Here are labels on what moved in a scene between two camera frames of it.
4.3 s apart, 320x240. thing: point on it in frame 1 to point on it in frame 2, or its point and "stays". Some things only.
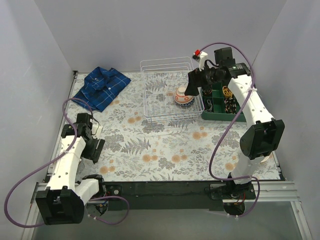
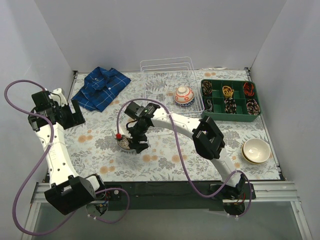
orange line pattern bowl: x=180 y=97 stays
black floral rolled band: x=230 y=105 stays
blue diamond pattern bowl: x=187 y=104 stays
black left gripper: x=97 y=149 to x=71 y=115
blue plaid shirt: x=100 y=87 stays
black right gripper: x=196 y=77 to x=138 y=144
